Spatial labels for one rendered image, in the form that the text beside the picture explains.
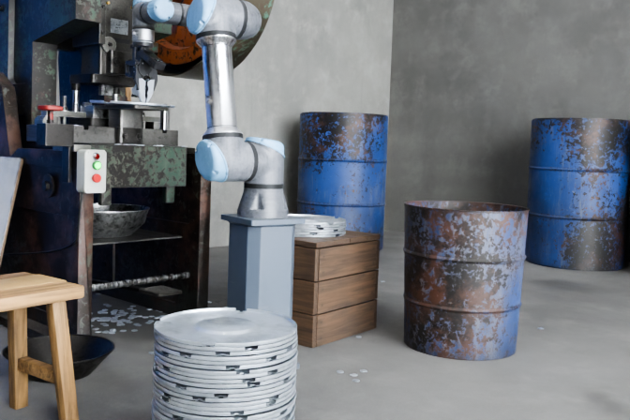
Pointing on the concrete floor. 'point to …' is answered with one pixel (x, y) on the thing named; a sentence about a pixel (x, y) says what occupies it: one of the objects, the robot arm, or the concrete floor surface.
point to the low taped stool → (17, 288)
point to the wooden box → (335, 286)
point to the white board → (10, 168)
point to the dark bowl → (80, 346)
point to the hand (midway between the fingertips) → (145, 101)
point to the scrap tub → (463, 277)
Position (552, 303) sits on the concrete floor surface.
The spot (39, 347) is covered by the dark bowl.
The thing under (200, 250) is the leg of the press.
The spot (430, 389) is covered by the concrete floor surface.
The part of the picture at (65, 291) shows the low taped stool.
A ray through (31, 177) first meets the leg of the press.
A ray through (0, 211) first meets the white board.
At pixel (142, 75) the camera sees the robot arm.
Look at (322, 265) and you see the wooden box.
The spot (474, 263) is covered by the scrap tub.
